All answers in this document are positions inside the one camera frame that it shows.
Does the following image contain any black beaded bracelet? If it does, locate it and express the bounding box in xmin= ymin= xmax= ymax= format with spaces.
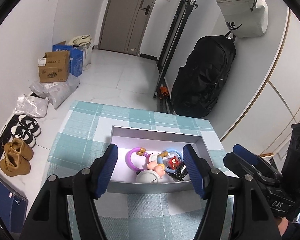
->
xmin=169 ymin=162 xmax=190 ymax=182

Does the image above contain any blue ring bracelet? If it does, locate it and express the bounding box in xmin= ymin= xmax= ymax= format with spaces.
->
xmin=156 ymin=148 xmax=184 ymax=174

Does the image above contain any pink pig figurine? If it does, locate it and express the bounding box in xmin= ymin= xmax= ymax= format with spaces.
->
xmin=147 ymin=161 xmax=166 ymax=179

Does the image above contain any white round pin badge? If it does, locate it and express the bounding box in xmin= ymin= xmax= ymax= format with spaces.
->
xmin=135 ymin=152 xmax=163 ymax=184

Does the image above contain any purple ring bracelet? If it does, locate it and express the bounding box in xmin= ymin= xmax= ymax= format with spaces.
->
xmin=125 ymin=147 xmax=150 ymax=172

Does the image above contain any clear red hair clip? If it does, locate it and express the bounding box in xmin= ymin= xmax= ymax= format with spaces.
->
xmin=165 ymin=156 xmax=181 ymax=170

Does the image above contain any person's right hand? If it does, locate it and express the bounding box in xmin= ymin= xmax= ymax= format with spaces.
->
xmin=276 ymin=218 xmax=289 ymax=236

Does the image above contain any grey open cardboard box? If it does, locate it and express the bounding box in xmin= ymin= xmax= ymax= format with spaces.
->
xmin=107 ymin=126 xmax=212 ymax=194

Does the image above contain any teal plaid tablecloth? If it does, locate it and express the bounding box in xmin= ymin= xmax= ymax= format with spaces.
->
xmin=45 ymin=101 xmax=225 ymax=239

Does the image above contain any brown suede boot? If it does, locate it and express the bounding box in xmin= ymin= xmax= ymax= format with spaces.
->
xmin=4 ymin=138 xmax=33 ymax=161
xmin=0 ymin=152 xmax=31 ymax=177

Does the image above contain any blue jordan shoe box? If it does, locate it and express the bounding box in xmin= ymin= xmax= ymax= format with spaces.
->
xmin=0 ymin=179 xmax=28 ymax=233

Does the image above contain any orange black tool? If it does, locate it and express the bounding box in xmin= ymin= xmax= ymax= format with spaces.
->
xmin=158 ymin=86 xmax=170 ymax=100

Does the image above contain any black white sneaker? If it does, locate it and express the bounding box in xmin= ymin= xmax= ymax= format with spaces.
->
xmin=10 ymin=126 xmax=36 ymax=148
xmin=18 ymin=114 xmax=42 ymax=137

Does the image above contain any grey plastic parcel bag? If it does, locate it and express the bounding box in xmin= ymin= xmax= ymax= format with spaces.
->
xmin=29 ymin=74 xmax=80 ymax=110

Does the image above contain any brown cardboard box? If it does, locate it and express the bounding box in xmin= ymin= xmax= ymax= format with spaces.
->
xmin=38 ymin=50 xmax=70 ymax=83

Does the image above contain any blue cardboard box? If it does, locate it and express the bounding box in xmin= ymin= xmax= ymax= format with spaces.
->
xmin=52 ymin=42 xmax=84 ymax=77

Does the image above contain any white nike bag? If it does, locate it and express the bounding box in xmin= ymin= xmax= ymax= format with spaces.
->
xmin=216 ymin=0 xmax=268 ymax=38

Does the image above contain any black coat rack stand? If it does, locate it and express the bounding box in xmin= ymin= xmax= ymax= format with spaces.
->
xmin=153 ymin=0 xmax=198 ymax=114

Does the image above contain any grey-brown door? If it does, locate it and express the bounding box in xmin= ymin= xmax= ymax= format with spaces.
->
xmin=98 ymin=0 xmax=155 ymax=55

